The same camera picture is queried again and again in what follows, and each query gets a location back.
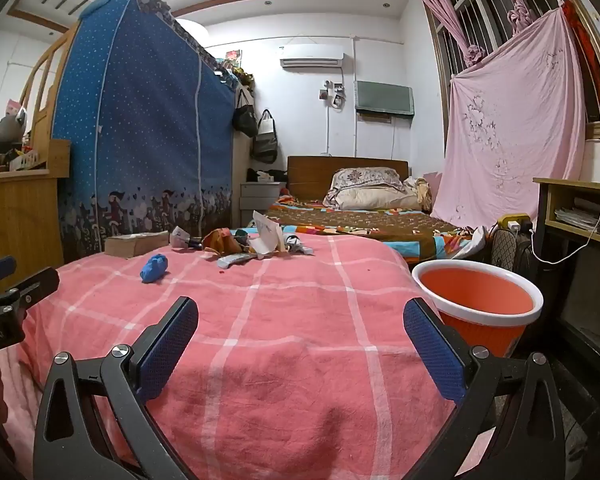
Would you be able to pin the grey printed wrapper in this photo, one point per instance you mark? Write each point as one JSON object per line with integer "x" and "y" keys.
{"x": 295, "y": 245}

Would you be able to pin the white lamp shade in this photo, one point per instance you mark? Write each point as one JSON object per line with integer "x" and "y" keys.
{"x": 195, "y": 35}

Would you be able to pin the floral pillow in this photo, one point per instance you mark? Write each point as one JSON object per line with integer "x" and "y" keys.
{"x": 367, "y": 179}

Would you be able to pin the stack of papers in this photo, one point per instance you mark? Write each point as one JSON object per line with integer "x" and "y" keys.
{"x": 580, "y": 215}

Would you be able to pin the green covered wall box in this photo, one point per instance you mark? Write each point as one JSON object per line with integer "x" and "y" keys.
{"x": 384, "y": 97}

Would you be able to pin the pink checked blanket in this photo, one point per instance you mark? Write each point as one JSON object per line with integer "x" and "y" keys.
{"x": 280, "y": 335}

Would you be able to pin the grey helmet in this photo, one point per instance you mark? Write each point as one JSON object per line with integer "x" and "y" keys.
{"x": 7, "y": 127}

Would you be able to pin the quilted suitcase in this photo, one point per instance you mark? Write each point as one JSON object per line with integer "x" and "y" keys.
{"x": 502, "y": 250}

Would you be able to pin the clutter on wardrobe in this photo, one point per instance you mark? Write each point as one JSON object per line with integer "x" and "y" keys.
{"x": 237, "y": 70}

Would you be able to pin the brown cardboard box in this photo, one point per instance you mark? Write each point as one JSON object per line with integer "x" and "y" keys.
{"x": 135, "y": 246}

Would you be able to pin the white nightstand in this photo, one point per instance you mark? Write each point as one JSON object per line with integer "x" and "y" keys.
{"x": 260, "y": 202}

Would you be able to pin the black suitcase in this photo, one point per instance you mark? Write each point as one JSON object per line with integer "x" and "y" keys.
{"x": 530, "y": 265}

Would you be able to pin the pink curtain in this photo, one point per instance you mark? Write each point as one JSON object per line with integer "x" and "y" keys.
{"x": 445, "y": 15}

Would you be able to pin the blue dotted fabric wardrobe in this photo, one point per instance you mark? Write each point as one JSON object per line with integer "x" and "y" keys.
{"x": 145, "y": 135}

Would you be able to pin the beige crumpled cloth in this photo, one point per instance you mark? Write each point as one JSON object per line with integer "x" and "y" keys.
{"x": 424, "y": 194}

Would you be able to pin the wooden bed headboard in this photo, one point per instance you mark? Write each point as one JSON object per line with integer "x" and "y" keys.
{"x": 310, "y": 175}

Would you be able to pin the wooden bunk frame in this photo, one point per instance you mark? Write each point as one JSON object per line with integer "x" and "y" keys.
{"x": 42, "y": 110}

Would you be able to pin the dark desk with wooden top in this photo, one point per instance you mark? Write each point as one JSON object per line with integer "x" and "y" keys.
{"x": 570, "y": 187}

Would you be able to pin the white charger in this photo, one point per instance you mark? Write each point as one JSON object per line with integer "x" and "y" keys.
{"x": 516, "y": 227}

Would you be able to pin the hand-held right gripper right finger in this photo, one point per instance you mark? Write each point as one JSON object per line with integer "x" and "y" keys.
{"x": 432, "y": 355}

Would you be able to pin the orange wrapper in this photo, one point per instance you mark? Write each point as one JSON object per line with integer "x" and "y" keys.
{"x": 222, "y": 240}

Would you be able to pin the pink hanging sheet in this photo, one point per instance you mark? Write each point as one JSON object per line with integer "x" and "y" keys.
{"x": 505, "y": 135}

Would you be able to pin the blue wrapper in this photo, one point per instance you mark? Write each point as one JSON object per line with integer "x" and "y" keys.
{"x": 154, "y": 269}

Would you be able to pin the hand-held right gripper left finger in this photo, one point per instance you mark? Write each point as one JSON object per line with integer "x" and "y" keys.
{"x": 172, "y": 340}

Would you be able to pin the grey white wrapper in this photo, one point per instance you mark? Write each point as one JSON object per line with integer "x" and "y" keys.
{"x": 182, "y": 236}

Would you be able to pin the grey tote bag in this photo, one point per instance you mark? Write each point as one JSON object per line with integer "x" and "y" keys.
{"x": 265, "y": 142}

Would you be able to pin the bed with colourful blanket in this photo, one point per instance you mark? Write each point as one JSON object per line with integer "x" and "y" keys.
{"x": 380, "y": 220}

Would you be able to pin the black handbag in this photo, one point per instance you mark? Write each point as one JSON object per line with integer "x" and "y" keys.
{"x": 244, "y": 120}

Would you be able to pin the wooden cabinet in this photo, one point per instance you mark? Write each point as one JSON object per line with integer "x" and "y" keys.
{"x": 20, "y": 220}

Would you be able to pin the red cloth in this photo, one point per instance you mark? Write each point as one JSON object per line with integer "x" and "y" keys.
{"x": 587, "y": 55}

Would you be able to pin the yellow power strip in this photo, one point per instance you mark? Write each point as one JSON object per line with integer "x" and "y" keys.
{"x": 512, "y": 218}

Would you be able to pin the orange bin with white rim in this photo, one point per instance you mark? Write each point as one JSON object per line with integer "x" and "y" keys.
{"x": 480, "y": 295}

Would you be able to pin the white air conditioner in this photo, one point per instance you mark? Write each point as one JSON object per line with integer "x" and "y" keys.
{"x": 310, "y": 55}

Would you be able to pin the wall photos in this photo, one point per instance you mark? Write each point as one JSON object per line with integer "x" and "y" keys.
{"x": 332, "y": 95}

